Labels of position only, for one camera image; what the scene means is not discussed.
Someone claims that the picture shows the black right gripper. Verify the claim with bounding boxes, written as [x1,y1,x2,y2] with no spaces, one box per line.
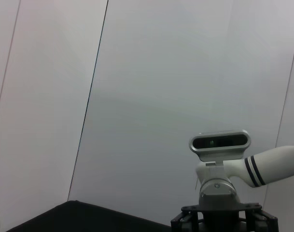
[170,202,279,232]

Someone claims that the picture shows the black tablecloth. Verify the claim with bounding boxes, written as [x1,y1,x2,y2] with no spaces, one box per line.
[5,200,173,232]

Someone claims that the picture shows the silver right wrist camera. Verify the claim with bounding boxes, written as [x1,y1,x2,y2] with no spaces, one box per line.
[189,130,251,167]

